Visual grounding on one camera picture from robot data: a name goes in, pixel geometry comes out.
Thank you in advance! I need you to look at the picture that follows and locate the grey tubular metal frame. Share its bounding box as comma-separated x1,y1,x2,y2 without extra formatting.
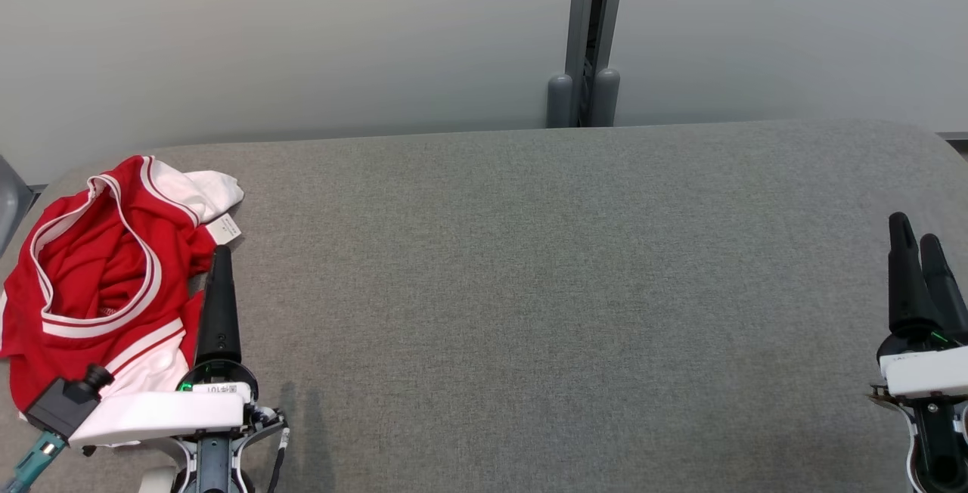
0,154,35,256

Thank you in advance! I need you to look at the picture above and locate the teal left camera connector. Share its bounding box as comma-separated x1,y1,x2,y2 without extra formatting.
0,433,69,493

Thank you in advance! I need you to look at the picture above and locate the white paper hang tag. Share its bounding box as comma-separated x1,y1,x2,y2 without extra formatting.
206,213,243,246

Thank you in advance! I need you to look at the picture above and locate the red white basketball jersey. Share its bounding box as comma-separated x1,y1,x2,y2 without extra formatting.
0,154,245,422

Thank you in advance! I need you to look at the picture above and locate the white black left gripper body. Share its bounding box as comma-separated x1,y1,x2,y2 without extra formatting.
67,359,259,450

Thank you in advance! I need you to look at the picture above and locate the grey metal partition post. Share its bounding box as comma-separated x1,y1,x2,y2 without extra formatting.
546,0,628,129

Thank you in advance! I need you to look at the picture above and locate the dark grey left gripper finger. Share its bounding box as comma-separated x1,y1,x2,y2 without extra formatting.
194,245,243,365

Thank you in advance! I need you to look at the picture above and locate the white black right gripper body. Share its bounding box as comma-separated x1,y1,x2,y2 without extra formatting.
876,330,968,401

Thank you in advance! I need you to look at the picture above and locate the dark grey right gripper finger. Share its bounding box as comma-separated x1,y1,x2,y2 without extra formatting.
919,234,968,343
888,212,942,339

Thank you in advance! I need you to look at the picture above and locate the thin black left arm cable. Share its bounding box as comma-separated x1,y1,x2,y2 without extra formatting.
265,425,290,493

